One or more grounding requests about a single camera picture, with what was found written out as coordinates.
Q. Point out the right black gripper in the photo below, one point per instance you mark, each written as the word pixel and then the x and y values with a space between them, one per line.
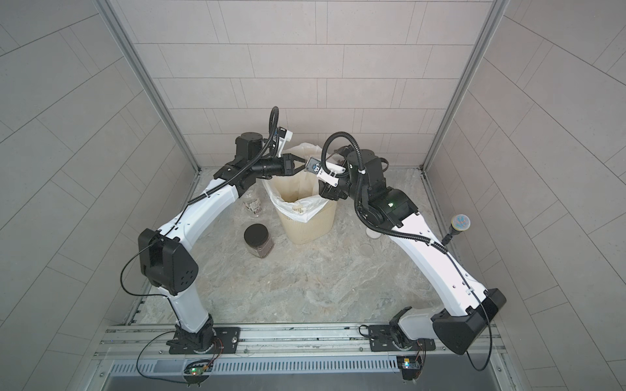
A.
pixel 332 191

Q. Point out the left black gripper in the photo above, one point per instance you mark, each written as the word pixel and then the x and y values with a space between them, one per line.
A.
pixel 285 167

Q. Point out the white lid rose tea jar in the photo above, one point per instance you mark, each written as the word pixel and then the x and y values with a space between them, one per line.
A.
pixel 252 202

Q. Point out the white jar lid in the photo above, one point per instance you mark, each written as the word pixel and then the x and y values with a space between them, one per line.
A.
pixel 372 234

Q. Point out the small frosted jar lid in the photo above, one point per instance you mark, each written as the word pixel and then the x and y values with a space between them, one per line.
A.
pixel 367 250

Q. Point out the black lid glass jar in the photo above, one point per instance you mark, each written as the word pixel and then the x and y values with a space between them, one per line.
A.
pixel 257 238

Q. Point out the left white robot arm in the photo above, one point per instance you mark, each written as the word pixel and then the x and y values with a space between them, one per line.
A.
pixel 165 254

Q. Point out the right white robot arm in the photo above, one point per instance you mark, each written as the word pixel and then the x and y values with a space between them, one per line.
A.
pixel 468 307

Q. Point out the white trash bag liner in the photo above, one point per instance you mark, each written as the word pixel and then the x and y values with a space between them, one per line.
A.
pixel 297 197

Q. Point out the beige ribbed trash bin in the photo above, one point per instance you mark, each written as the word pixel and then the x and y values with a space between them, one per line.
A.
pixel 310 222

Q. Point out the round knob on stalk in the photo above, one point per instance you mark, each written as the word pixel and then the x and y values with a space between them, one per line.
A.
pixel 459 224

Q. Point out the right circuit board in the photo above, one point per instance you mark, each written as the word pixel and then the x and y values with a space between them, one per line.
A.
pixel 410 367

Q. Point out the circuit board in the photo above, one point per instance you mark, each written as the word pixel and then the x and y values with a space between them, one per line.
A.
pixel 198 368
pixel 410 367

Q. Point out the left circuit board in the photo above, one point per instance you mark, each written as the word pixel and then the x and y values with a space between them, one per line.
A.
pixel 198 368

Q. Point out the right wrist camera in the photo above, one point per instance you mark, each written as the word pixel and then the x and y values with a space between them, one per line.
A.
pixel 330 177

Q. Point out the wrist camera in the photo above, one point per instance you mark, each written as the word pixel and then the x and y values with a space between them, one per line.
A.
pixel 330 177
pixel 283 136

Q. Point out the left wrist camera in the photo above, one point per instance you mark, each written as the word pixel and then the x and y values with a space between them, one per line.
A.
pixel 283 136

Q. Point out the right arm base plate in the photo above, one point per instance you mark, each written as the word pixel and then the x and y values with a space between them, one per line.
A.
pixel 386 338

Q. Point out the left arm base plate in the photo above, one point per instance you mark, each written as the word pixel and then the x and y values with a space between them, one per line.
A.
pixel 209 341

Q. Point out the aluminium mounting rail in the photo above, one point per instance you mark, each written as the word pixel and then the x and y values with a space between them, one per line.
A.
pixel 256 341

